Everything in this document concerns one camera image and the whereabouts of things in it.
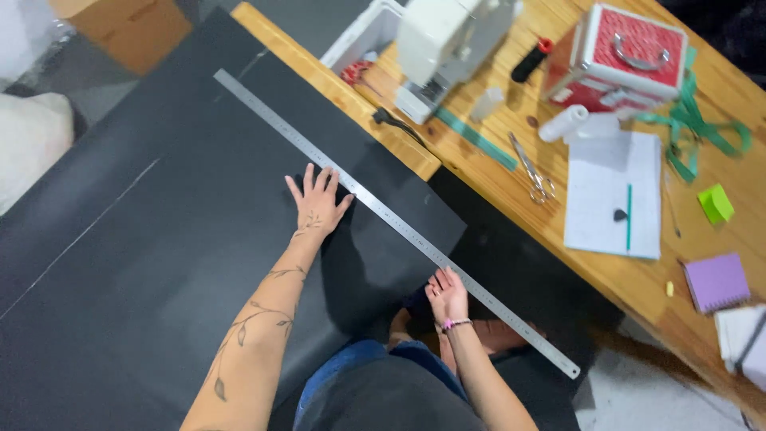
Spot person's left hand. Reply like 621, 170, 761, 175
285, 163, 355, 238

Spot person's right hand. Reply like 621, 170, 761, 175
425, 266, 472, 328

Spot long steel ruler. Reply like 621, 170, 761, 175
213, 68, 581, 380

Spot blue denim shorts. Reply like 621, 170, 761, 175
293, 339, 469, 431

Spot black shirt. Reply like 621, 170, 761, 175
299, 358, 487, 431

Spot silver metal scissors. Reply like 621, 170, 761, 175
507, 130, 556, 206

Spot green plastic ruler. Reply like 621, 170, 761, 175
434, 107, 519, 172

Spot small clear plastic bottle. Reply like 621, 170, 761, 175
470, 87, 505, 123

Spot white paper pad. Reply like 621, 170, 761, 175
564, 130, 663, 261

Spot white thread spool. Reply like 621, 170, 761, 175
537, 104, 590, 143

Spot clear plastic container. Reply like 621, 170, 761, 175
564, 113, 623, 145

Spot white sewing machine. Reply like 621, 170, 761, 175
393, 0, 524, 125

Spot thin grey pen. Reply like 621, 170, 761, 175
663, 170, 683, 238

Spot white foam box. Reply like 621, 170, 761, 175
320, 0, 408, 75

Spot large black sheet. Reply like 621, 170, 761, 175
0, 6, 468, 431

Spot purple spiral notebook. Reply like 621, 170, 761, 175
679, 252, 752, 315

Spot green sticky note block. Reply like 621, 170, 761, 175
697, 184, 736, 225

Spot green measuring tape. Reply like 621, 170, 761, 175
634, 48, 753, 184

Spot white notebook with black band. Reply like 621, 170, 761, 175
714, 304, 766, 393

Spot brown cardboard box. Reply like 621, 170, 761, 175
48, 0, 193, 77

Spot white fabric bag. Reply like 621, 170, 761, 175
0, 91, 75, 216

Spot clear plastic wrap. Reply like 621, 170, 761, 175
0, 0, 75, 81

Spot red handled scissors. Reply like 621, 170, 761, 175
340, 60, 375, 88

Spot red case with silver handle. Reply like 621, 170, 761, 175
541, 3, 689, 113

